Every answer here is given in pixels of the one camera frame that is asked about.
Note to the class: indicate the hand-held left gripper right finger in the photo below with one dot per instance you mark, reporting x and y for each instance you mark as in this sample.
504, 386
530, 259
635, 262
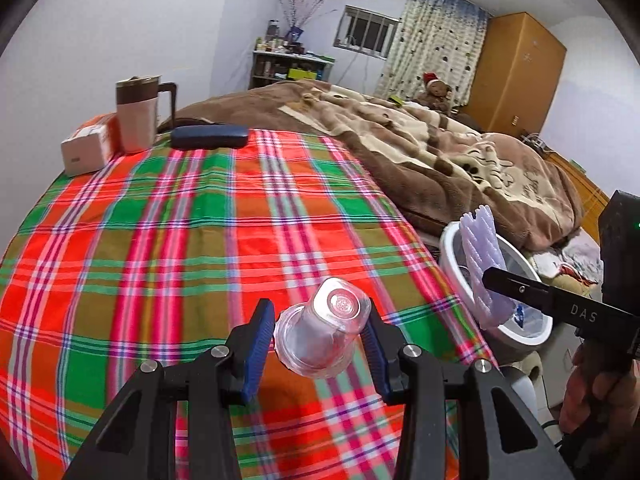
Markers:
377, 360

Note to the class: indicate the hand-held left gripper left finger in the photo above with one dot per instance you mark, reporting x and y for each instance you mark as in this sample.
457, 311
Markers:
255, 355

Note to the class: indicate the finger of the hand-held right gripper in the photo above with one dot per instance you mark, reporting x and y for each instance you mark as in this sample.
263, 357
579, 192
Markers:
520, 290

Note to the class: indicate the white foam fruit net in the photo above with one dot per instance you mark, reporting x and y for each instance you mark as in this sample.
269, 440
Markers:
482, 260

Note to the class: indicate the clear plastic cup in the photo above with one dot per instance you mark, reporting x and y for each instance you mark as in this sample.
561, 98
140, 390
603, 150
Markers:
325, 335

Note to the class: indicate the white trash bin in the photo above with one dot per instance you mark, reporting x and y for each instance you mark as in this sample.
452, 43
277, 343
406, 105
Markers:
452, 260

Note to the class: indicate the person's right hand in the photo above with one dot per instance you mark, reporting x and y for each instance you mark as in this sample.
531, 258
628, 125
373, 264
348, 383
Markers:
585, 400

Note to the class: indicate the floral cloth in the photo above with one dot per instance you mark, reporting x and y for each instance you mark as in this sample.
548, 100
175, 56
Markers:
565, 262

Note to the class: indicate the plaid tablecloth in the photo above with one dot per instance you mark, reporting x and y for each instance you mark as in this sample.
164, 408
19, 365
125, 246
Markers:
175, 250

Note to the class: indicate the brown printed blanket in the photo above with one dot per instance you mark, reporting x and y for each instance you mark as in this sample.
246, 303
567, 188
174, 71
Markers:
425, 155

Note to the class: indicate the teddy bear with red hat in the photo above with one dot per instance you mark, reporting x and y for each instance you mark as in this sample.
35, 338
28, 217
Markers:
436, 94

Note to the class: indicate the wooden wardrobe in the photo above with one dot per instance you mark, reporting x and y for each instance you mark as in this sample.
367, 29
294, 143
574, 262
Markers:
517, 75

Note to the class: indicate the dark blue glasses case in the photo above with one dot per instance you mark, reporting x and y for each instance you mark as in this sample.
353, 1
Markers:
209, 137

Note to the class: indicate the small green object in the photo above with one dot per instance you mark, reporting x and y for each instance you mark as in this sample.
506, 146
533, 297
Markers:
395, 100

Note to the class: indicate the patterned curtain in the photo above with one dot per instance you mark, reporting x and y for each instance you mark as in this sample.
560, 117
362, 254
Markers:
432, 45

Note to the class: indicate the pink mug with brown lid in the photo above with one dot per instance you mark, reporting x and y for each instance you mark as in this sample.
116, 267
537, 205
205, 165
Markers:
136, 120

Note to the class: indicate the pink tissue box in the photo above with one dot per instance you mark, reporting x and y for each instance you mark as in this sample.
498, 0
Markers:
85, 152

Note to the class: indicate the cluttered storage shelf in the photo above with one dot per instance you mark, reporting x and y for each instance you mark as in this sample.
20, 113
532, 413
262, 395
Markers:
290, 70

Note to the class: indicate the barred window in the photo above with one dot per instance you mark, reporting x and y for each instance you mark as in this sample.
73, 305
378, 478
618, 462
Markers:
367, 32

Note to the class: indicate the vase of dry branches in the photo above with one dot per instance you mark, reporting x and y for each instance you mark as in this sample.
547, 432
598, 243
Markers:
300, 17

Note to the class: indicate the wooden bed frame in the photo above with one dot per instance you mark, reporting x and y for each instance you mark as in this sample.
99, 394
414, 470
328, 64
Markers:
582, 185

